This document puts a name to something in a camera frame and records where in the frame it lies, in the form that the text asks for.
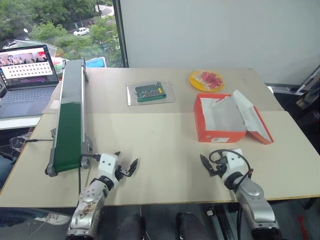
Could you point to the grey laptop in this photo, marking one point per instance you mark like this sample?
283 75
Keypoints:
25 100

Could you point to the orange cardboard box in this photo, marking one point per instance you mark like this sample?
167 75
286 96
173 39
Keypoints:
217 136

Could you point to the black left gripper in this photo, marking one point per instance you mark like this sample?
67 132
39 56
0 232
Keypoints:
122 172

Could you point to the black metal frame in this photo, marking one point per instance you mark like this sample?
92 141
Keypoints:
225 222

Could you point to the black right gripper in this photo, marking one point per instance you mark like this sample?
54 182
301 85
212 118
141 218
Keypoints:
218 170

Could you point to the green conveyor belt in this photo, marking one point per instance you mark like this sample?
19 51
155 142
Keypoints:
68 125

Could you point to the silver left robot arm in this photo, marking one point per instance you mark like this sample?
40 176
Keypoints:
87 200

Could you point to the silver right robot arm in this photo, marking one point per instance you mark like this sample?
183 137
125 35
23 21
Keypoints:
252 197

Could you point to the bag of red pieces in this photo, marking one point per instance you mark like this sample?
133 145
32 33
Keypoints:
211 79

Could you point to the clear crumpled plastic bag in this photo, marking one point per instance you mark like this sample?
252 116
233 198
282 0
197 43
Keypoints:
18 143

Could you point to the white car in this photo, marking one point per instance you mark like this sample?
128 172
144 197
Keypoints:
81 31

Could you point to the green circuit board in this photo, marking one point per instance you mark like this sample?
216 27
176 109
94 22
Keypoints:
150 92

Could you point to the yellow plate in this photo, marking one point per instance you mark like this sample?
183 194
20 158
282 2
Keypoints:
195 83

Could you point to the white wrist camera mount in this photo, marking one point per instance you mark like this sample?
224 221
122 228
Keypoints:
108 162
235 162

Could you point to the blue plastic bin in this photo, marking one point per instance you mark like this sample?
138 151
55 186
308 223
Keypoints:
95 62

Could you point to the red and green plastic bag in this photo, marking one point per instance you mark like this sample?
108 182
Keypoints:
57 66

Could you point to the white sneaker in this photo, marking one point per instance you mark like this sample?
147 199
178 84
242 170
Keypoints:
55 219

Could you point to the white wrapping paper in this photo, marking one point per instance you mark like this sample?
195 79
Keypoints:
222 117

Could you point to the dark rounded shape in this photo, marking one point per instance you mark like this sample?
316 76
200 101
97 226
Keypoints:
192 227

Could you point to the black window post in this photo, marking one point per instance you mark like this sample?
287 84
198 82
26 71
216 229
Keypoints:
121 32

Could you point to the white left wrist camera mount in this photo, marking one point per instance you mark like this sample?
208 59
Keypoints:
108 162

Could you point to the white partition board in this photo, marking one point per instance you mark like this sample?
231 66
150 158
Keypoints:
212 35

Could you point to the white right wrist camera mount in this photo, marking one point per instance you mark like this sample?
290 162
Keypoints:
235 162

